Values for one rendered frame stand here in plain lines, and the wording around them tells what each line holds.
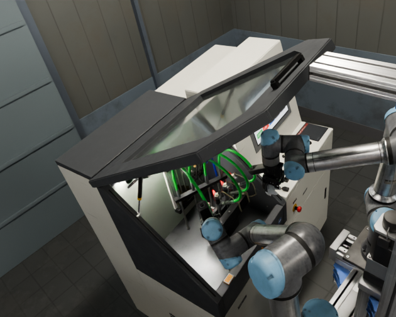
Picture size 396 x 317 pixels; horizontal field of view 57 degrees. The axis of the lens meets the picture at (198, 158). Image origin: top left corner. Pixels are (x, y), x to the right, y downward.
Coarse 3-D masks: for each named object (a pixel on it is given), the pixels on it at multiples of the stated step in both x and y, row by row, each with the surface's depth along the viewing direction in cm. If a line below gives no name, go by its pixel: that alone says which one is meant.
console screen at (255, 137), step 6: (288, 108) 237; (282, 114) 232; (288, 114) 237; (276, 120) 227; (282, 120) 233; (264, 126) 218; (270, 126) 223; (276, 126) 228; (258, 132) 214; (252, 138) 210; (258, 138) 214; (258, 144) 215; (258, 150) 215
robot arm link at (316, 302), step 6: (312, 300) 126; (318, 300) 126; (324, 300) 126; (306, 306) 124; (312, 306) 124; (318, 306) 124; (324, 306) 124; (330, 306) 123; (306, 312) 122; (312, 312) 122; (318, 312) 122; (324, 312) 122; (330, 312) 122; (336, 312) 122
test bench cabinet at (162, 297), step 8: (144, 280) 210; (152, 280) 201; (152, 288) 210; (160, 288) 201; (152, 296) 221; (160, 296) 210; (168, 296) 201; (176, 296) 193; (160, 304) 221; (168, 304) 211; (176, 304) 202; (184, 304) 193; (192, 304) 185; (160, 312) 232; (168, 312) 221; (176, 312) 211; (184, 312) 202; (192, 312) 193; (200, 312) 185
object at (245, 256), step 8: (280, 208) 200; (272, 216) 197; (280, 216) 202; (272, 224) 195; (280, 224) 206; (256, 248) 186; (248, 256) 180; (240, 264) 178; (232, 272) 175; (240, 272) 176; (248, 272) 185; (232, 280) 172; (240, 280) 179; (224, 288) 169; (232, 288) 173; (240, 288) 182; (224, 296) 169; (232, 296) 176; (224, 304) 171; (232, 304) 179
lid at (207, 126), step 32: (256, 64) 160; (288, 64) 109; (192, 96) 193; (224, 96) 151; (256, 96) 119; (288, 96) 101; (160, 128) 166; (192, 128) 135; (224, 128) 102; (256, 128) 96; (128, 160) 153; (160, 160) 114; (192, 160) 102
